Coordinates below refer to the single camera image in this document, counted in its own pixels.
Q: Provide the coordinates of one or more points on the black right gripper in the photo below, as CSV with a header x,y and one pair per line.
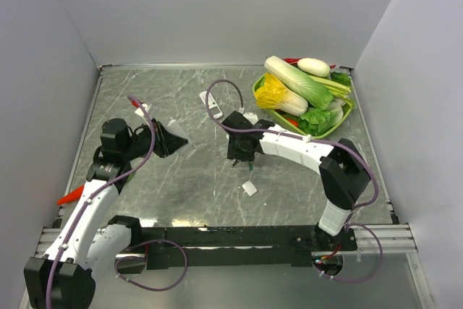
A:
x,y
234,153

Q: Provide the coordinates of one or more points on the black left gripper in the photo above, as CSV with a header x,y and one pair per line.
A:
x,y
166,142

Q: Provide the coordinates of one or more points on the white remote control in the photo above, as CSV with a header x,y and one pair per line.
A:
x,y
187,150

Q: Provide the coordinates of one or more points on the white battery cover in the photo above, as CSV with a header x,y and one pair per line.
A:
x,y
249,188

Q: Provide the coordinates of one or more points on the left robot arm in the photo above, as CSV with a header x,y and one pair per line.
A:
x,y
66,275

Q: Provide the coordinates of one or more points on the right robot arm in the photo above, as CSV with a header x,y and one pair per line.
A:
x,y
343,172

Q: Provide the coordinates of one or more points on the white remote with screen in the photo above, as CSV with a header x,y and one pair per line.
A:
x,y
212,105

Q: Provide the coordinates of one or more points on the yellow napa cabbage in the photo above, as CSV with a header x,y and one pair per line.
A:
x,y
274,95

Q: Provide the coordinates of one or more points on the green lettuce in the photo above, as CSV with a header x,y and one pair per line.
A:
x,y
317,122

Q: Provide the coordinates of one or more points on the green plastic tray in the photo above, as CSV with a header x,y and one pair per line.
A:
x,y
290,122

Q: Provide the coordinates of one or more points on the green napa cabbage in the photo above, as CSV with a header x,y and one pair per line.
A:
x,y
299,82

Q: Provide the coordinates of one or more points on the red chili pepper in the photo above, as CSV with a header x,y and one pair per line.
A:
x,y
291,60

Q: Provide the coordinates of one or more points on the orange carrot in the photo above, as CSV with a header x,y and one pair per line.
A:
x,y
71,197

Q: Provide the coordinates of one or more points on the white radish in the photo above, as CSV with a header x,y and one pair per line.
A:
x,y
314,67

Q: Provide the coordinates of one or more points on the green celery stalks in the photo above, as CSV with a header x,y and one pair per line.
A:
x,y
340,86

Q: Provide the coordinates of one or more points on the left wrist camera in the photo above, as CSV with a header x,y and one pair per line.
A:
x,y
144,110

